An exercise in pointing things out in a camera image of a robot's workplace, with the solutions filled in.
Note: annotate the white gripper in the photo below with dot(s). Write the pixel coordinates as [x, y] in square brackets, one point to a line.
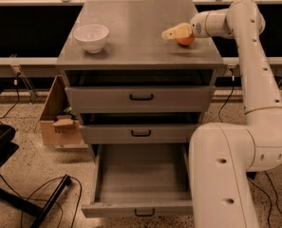
[197, 26]

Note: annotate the orange fruit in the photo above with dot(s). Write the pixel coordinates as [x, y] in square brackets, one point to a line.
[186, 41]

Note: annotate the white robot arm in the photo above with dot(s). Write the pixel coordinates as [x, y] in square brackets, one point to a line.
[222, 154]

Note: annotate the grey drawer cabinet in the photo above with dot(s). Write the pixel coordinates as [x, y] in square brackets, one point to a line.
[135, 42]

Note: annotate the grey middle drawer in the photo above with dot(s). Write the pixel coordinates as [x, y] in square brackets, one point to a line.
[113, 128]

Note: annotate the grey drawer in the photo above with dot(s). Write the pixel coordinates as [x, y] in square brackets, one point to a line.
[140, 180]
[139, 91]
[113, 128]

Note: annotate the grey top drawer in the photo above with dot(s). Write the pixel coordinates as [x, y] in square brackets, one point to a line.
[139, 91]

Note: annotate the grey bottom drawer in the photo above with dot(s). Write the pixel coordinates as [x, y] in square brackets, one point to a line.
[140, 180]

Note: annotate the white ceramic bowl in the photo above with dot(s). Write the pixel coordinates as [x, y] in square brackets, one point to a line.
[92, 38]

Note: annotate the brown cardboard box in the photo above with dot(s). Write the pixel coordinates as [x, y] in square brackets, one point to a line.
[57, 126]

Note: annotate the black chair base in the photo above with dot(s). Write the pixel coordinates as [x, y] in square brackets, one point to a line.
[35, 169]

